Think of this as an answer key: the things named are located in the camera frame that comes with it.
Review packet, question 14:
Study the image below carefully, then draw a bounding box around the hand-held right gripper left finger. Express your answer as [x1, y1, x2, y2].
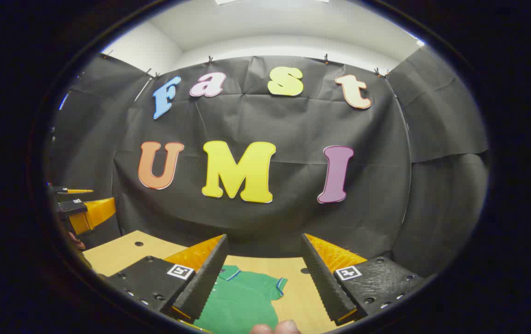
[107, 234, 229, 333]

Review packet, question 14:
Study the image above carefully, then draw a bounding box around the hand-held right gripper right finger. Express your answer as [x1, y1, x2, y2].
[301, 233, 427, 326]

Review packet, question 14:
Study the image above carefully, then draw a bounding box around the black backdrop cloth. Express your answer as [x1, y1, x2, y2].
[47, 46, 491, 279]

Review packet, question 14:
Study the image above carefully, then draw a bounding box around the green T-shirt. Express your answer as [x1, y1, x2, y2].
[193, 264, 288, 334]

